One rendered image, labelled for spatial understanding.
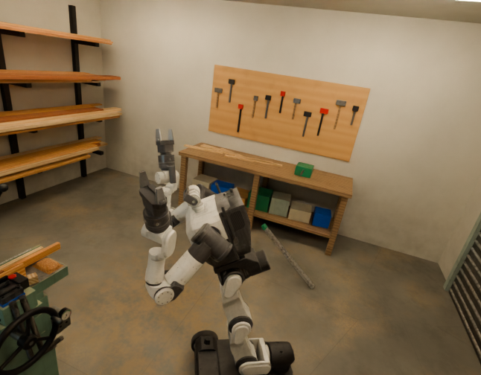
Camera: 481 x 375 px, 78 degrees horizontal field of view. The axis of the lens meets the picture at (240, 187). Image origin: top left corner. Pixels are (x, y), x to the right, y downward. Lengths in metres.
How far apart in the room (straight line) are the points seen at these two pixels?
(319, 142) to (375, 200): 1.05
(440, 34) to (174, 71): 3.23
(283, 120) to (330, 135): 0.64
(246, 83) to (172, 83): 1.15
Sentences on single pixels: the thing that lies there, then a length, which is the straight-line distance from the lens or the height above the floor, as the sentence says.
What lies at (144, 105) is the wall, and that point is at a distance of 4.97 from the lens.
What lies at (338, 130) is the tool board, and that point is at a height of 1.41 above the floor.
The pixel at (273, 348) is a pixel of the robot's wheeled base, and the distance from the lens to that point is 2.19.
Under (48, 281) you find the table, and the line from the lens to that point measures 1.83.
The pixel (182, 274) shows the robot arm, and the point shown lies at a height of 1.20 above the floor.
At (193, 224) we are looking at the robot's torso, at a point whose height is 1.32.
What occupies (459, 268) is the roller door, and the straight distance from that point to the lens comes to 4.06.
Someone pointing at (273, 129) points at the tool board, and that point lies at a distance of 4.08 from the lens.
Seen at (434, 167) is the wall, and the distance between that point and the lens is 4.18.
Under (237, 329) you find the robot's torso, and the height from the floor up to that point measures 0.64.
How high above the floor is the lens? 2.01
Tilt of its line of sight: 23 degrees down
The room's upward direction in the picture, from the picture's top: 9 degrees clockwise
